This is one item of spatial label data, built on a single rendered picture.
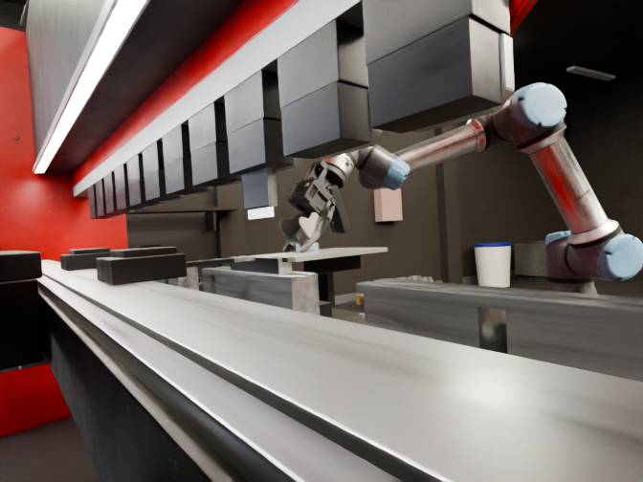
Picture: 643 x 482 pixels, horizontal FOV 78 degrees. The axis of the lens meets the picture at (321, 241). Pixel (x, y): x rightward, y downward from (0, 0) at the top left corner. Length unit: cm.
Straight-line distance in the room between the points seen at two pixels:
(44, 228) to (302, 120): 237
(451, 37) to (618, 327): 32
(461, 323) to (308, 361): 30
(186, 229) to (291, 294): 427
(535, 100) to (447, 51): 65
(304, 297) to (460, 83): 43
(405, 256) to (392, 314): 581
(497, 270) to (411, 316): 628
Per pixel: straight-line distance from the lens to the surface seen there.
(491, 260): 675
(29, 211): 287
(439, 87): 48
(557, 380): 18
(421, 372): 18
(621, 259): 120
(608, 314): 41
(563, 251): 129
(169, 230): 491
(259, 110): 76
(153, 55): 110
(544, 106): 112
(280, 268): 75
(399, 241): 626
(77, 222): 289
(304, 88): 66
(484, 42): 50
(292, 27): 71
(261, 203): 80
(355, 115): 61
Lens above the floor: 105
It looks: 1 degrees down
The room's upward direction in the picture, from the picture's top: 3 degrees counter-clockwise
